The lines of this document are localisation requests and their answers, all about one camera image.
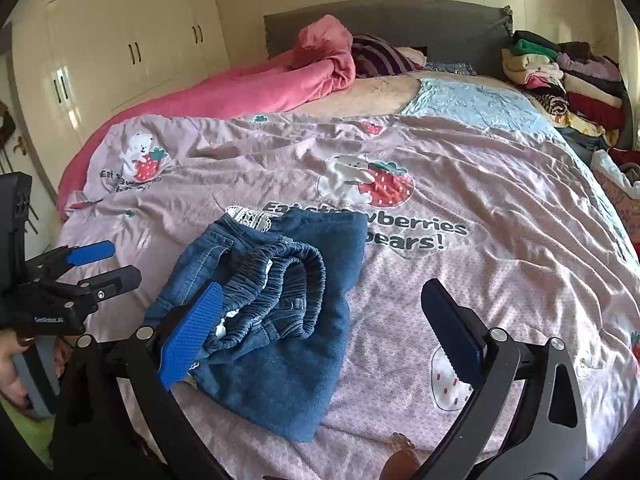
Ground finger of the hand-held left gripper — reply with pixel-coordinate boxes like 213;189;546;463
60;266;142;307
25;241;117;281

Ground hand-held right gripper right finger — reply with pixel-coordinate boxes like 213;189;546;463
415;278;588;480

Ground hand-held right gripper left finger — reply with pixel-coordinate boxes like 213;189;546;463
50;281;231;480

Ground blue denim pants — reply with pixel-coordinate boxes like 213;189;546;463
145;205;370;443

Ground person's left hand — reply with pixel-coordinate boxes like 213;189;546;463
0;331;37;411

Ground pink strawberry printed blanket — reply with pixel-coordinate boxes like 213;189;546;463
55;112;640;480

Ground green shirt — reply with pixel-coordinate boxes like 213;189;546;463
0;395;56;466

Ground pink floral cloth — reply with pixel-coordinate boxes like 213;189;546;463
597;170;640;261

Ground pink duvet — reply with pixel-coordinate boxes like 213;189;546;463
56;15;357;216

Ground light blue sheet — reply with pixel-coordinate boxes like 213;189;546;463
402;77;566;143

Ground white garment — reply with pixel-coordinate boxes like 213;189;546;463
591;149;640;186

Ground cream wardrobe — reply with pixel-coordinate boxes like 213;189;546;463
7;0;232;191

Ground beige bed sheet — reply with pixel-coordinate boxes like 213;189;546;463
295;72;426;118

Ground blue floral cloth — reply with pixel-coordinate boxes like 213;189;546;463
425;61;477;77

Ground pile of folded clothes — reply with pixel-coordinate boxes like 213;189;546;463
501;30;632;150

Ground striped dark garment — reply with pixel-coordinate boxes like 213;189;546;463
350;34;426;78

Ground grey headboard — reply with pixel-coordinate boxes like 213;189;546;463
264;2;515;76

